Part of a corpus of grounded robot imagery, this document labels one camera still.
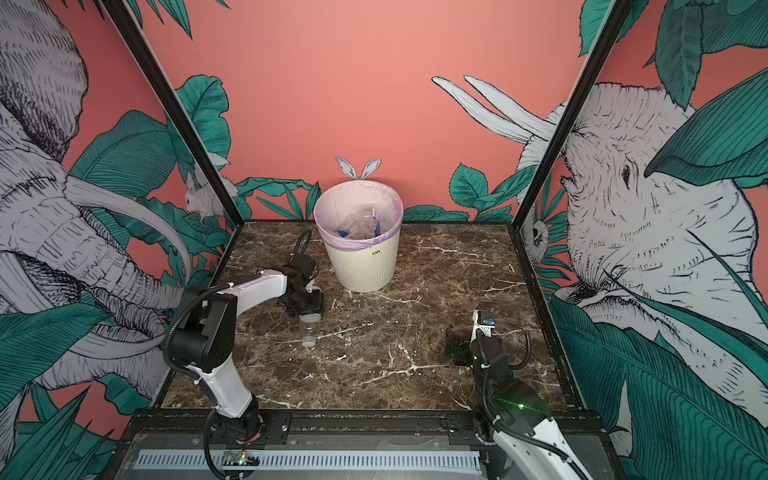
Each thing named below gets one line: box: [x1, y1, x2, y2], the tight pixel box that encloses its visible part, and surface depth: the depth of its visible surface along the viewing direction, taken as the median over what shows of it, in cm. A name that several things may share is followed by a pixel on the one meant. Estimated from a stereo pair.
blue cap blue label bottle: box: [336, 213, 359, 239], surface depth 100 cm
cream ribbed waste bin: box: [324, 230, 401, 293], surface depth 90 cm
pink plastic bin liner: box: [313, 179, 404, 252], surface depth 94 cm
